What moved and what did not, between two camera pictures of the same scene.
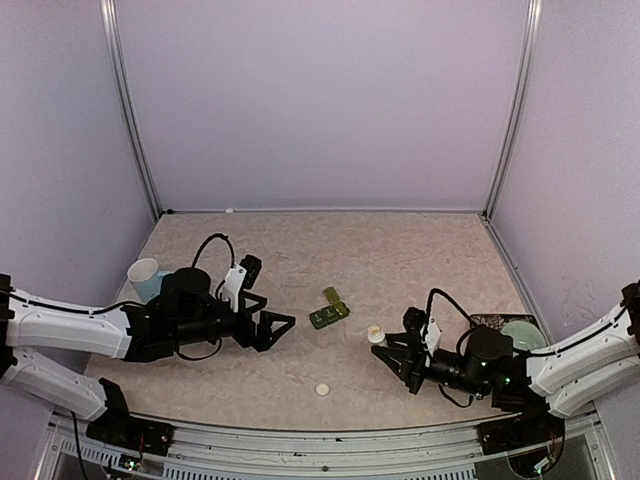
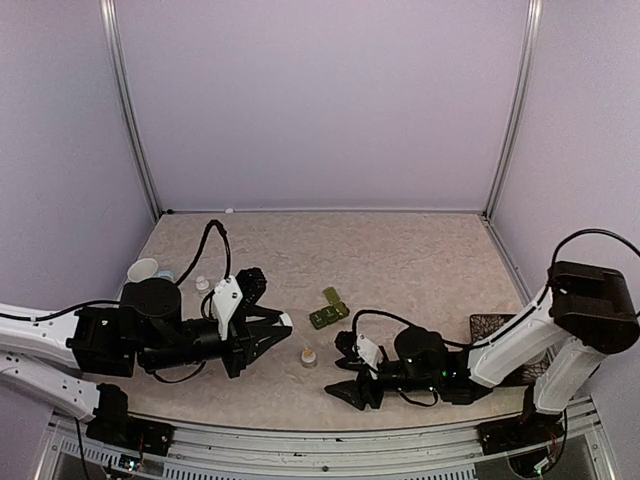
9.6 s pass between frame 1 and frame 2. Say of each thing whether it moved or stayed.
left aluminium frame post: stayed
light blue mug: stayed
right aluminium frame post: stayed
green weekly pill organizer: stayed
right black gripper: moved
